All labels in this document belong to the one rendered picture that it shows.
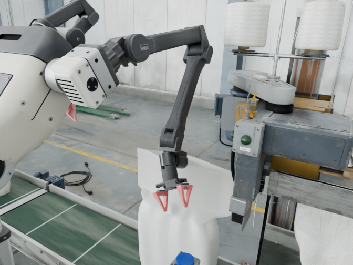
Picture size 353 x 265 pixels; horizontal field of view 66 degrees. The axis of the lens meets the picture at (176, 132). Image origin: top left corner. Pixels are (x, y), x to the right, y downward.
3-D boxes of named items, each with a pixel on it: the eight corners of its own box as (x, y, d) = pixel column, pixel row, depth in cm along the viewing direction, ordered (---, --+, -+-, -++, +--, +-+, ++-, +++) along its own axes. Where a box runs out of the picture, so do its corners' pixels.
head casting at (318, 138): (230, 196, 89) (241, 108, 80) (251, 167, 110) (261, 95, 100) (333, 228, 76) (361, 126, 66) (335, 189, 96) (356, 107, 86)
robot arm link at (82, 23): (81, 11, 137) (94, 8, 131) (88, 21, 141) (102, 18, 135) (27, 74, 120) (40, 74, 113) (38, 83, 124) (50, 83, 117)
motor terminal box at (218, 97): (213, 121, 128) (215, 96, 124) (212, 115, 138) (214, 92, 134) (231, 122, 127) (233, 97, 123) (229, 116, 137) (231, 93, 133)
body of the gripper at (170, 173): (167, 189, 103) (164, 170, 105) (188, 183, 97) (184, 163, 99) (155, 189, 98) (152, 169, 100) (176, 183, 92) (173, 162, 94)
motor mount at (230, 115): (218, 130, 127) (221, 95, 121) (224, 126, 132) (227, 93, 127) (282, 142, 114) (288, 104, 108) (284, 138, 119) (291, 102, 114)
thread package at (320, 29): (290, 50, 94) (299, -4, 88) (296, 49, 106) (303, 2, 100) (339, 52, 87) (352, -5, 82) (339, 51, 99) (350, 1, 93)
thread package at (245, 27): (216, 48, 105) (220, -1, 100) (230, 47, 119) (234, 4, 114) (259, 50, 98) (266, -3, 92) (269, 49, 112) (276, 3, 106)
